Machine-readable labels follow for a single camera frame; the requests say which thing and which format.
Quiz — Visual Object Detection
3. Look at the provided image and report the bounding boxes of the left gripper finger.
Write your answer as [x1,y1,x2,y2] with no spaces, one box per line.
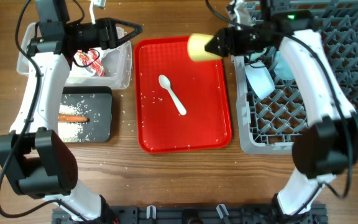
[115,29,142,48]
[111,18,142,31]

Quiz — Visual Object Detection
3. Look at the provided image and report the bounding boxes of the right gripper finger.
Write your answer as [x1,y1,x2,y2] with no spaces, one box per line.
[204,44,229,57]
[207,28,228,45]

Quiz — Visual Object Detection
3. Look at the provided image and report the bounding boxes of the red snack wrapper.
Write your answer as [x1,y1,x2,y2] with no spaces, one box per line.
[72,49,105,77]

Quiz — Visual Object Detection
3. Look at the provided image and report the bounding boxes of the yellow plastic cup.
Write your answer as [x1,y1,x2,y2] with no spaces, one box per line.
[187,34,222,62]

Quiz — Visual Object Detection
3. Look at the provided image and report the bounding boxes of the light blue bowl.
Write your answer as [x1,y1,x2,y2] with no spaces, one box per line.
[245,62,275,100]

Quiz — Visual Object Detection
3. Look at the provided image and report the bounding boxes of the light blue plate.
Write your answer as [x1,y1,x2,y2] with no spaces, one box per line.
[273,51,294,80]

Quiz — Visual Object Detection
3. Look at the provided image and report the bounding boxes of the white plastic spoon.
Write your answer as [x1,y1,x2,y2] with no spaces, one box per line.
[158,75,187,116]

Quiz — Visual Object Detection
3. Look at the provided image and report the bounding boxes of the orange carrot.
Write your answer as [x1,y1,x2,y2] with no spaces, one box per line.
[58,114,89,123]

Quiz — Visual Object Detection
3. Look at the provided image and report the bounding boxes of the white rice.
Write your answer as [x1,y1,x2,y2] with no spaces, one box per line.
[58,94,102,143]

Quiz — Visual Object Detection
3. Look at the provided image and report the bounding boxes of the green bowl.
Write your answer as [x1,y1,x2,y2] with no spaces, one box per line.
[234,2,252,26]

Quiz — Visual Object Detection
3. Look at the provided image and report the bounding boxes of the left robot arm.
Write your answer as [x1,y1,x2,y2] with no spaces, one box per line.
[0,0,142,223]

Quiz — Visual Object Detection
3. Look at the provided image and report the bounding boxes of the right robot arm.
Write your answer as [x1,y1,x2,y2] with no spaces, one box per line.
[203,1,358,223]

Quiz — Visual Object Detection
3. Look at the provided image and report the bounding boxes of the grey dishwasher rack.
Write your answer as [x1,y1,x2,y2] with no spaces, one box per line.
[231,1,358,154]

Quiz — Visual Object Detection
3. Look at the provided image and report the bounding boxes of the clear plastic bin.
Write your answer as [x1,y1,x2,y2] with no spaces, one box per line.
[16,22,132,90]

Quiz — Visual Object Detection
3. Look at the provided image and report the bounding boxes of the red serving tray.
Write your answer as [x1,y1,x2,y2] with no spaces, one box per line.
[134,36,232,154]

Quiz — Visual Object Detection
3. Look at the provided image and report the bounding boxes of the black plastic tray bin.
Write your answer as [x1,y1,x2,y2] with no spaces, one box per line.
[62,86,112,143]

